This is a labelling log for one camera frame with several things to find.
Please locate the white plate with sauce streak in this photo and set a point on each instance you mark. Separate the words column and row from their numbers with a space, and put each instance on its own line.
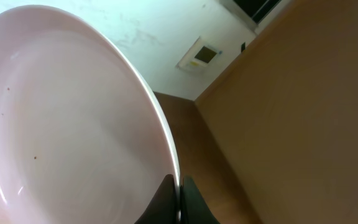
column 83, row 138

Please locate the wooden side partition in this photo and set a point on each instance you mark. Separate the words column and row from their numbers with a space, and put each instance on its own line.
column 286, row 115

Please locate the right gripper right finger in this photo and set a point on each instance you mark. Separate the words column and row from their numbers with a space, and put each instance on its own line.
column 194, row 209

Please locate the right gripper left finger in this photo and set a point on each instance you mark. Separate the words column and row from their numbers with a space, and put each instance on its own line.
column 162, row 208

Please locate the white wall control panel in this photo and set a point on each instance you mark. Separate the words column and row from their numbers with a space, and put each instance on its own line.
column 198, row 57

